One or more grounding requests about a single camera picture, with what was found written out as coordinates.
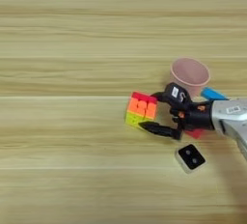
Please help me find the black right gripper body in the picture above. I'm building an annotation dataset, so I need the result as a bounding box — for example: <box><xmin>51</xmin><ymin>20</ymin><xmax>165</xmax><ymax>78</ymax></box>
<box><xmin>169</xmin><ymin>99</ymin><xmax>216</xmax><ymax>133</ymax></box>

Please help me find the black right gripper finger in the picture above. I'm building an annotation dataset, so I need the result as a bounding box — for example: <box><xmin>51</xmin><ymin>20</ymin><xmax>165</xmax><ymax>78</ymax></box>
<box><xmin>150</xmin><ymin>91</ymin><xmax>166</xmax><ymax>102</ymax></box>
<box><xmin>137</xmin><ymin>121</ymin><xmax>183</xmax><ymax>141</ymax></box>

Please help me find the red cube block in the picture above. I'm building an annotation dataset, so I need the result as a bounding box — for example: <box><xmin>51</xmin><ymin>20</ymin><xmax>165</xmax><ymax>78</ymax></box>
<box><xmin>184</xmin><ymin>127</ymin><xmax>206</xmax><ymax>140</ymax></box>

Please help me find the colourful puzzle cube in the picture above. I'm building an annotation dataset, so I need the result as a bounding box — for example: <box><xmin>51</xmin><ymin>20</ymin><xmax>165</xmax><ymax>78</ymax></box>
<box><xmin>123</xmin><ymin>91</ymin><xmax>159</xmax><ymax>129</ymax></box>

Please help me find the blue rectangular block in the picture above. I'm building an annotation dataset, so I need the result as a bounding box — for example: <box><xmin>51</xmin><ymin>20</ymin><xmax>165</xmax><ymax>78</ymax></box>
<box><xmin>200</xmin><ymin>86</ymin><xmax>230</xmax><ymax>102</ymax></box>

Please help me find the pink plastic cup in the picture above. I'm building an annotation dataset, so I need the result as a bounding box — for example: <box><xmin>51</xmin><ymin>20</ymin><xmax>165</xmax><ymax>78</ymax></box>
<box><xmin>169</xmin><ymin>57</ymin><xmax>212</xmax><ymax>98</ymax></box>

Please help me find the black white square device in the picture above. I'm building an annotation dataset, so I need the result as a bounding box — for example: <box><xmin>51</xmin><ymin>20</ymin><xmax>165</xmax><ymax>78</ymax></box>
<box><xmin>174</xmin><ymin>143</ymin><xmax>207</xmax><ymax>175</ymax></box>

